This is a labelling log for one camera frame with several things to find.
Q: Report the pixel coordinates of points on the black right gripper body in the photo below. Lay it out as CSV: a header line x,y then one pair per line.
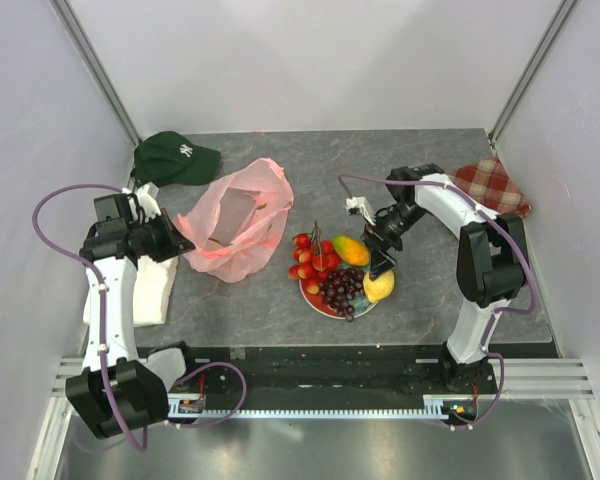
x,y
390,228

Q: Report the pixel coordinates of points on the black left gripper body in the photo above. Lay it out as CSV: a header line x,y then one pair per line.
x,y
155,238

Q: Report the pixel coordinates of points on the yellow fake lemon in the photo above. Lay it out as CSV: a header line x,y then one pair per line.
x,y
380,288

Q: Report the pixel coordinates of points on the yellow fake mango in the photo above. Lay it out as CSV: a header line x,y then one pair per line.
x,y
351,251

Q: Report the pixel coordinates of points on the dark red fake grape bunch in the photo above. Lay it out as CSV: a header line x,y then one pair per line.
x,y
342,292

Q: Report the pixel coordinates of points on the pink plastic bag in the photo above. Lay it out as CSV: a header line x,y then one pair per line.
x,y
238,222

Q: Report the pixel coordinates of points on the red fake cherry bunch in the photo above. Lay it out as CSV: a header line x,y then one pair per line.
x,y
314,259

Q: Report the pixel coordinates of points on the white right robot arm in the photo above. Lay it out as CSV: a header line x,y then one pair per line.
x,y
492,262

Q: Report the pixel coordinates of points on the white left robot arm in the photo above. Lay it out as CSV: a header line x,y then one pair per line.
x,y
118,392

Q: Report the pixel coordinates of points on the white folded towel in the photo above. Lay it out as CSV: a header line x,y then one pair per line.
x,y
152,295

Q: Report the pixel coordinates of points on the red and teal floral plate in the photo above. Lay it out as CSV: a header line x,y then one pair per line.
x,y
316,302

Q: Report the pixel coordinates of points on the dark green baseball cap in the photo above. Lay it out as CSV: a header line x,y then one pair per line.
x,y
169,158

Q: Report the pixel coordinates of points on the red plaid folded cloth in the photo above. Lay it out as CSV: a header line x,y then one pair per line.
x,y
487,182

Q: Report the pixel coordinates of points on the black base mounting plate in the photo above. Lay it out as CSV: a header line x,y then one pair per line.
x,y
271,371

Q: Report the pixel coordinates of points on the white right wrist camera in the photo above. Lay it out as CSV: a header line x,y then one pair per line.
x,y
360,206

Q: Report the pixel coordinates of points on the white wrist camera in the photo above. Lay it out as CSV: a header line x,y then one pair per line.
x,y
142,202
360,206

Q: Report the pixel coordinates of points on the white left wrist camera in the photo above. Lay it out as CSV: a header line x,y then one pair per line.
x,y
142,202

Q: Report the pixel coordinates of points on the aluminium frame rail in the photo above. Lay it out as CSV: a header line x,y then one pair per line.
x,y
516,378

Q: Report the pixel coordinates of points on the left aluminium corner post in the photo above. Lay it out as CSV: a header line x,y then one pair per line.
x,y
81,41

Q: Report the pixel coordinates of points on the aluminium corner post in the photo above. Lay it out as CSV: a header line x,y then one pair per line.
x,y
81,41
533,66

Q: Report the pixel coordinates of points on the right aluminium corner post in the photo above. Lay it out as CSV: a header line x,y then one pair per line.
x,y
533,66

